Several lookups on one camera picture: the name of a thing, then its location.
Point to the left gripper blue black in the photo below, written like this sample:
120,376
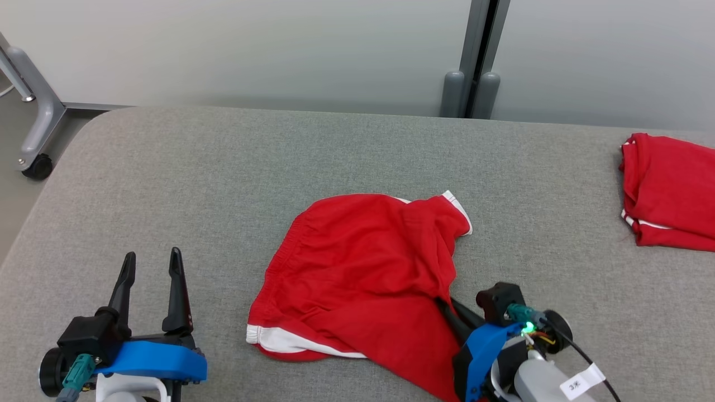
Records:
156,360

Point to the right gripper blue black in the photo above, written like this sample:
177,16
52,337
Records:
475,357

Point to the red shorts with white stripe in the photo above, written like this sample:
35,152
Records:
357,279

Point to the red jersey with white sleeves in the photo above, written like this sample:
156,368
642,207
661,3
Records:
670,190

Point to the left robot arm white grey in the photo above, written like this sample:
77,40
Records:
131,391

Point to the white paper label tag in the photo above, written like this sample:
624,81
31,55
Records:
582,382

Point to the black caster wheel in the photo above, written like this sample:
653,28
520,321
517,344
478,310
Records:
38,167

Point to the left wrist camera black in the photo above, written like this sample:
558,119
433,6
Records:
86,335

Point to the grey metal frame leg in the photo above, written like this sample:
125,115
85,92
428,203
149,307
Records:
42,111

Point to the grey partition post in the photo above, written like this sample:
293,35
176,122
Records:
475,56

